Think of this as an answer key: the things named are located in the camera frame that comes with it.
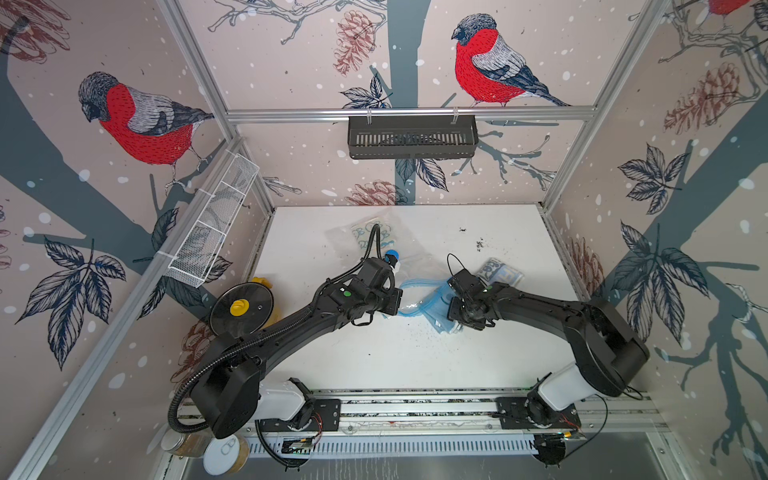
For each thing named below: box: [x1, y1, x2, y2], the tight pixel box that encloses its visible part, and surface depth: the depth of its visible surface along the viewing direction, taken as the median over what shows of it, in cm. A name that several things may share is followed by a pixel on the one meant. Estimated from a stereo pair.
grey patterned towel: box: [477, 257, 524, 285], surface depth 100 cm
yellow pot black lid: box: [209, 276, 282, 338], surface depth 83 cm
